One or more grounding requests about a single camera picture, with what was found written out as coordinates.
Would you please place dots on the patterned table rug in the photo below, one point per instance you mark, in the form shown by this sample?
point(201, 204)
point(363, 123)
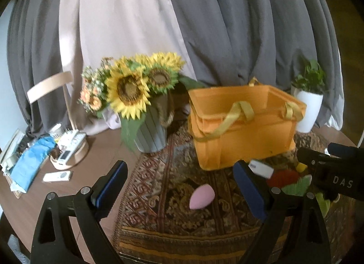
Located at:
point(170, 210)

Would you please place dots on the white remote control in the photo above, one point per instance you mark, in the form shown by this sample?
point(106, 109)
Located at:
point(58, 176)

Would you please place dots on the blue cloth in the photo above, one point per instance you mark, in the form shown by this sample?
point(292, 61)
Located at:
point(31, 161)

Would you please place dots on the light green soft toy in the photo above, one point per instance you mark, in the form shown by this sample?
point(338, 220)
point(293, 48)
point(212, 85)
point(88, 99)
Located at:
point(324, 203)

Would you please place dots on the grey curtain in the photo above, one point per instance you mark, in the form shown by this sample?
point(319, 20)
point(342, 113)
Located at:
point(250, 25)
point(37, 53)

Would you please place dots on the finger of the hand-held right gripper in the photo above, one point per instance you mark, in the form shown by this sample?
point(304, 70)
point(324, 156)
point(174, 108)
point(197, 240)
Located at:
point(312, 157)
point(342, 150)

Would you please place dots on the stack of books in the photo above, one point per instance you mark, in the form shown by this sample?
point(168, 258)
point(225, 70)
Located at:
point(11, 147)

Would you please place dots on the wooden rectangular tray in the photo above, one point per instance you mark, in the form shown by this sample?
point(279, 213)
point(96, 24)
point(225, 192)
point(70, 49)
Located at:
point(15, 191)

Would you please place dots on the peach flower bunch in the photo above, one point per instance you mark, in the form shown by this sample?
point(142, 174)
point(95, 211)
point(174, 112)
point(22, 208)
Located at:
point(92, 96)

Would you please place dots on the wooden chair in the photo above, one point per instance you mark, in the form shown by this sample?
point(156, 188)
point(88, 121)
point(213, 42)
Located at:
point(48, 85)

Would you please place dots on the white foam block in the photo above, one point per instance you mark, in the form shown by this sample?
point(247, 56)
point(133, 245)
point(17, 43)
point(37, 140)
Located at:
point(261, 168)

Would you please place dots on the orange fabric storage box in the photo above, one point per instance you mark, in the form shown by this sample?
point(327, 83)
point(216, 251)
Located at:
point(241, 144)

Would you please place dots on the white plant pot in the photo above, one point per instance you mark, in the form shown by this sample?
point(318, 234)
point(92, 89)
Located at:
point(308, 110)

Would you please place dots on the white small boxes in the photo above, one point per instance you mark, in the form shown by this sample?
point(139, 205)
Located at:
point(72, 139)

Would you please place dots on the sunflower bouquet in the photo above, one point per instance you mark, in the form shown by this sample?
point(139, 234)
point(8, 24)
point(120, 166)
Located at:
point(128, 87)

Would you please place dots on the round wooden tray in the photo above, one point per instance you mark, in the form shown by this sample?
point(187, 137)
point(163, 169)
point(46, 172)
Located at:
point(76, 157)

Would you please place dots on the red soft toy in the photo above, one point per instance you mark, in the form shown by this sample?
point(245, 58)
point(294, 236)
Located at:
point(283, 178)

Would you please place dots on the white phone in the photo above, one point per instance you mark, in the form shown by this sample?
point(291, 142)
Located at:
point(64, 156)

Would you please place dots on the grey ribbed vase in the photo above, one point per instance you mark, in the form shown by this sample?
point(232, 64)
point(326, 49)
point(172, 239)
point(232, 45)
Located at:
point(152, 136)

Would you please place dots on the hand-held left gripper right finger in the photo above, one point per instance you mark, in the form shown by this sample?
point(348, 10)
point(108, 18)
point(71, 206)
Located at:
point(250, 193)

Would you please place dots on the beige curtain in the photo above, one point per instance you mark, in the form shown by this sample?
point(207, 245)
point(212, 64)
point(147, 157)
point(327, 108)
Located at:
point(119, 25)

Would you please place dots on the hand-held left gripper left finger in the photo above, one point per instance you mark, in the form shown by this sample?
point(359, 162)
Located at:
point(109, 188)

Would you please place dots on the pink egg-shaped sponge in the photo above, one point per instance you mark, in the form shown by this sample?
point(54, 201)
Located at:
point(201, 198)

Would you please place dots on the white jar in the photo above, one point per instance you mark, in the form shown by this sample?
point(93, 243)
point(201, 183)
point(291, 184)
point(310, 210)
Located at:
point(56, 131)

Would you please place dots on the green soft leaf toy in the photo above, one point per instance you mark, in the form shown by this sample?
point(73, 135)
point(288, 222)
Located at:
point(295, 187)

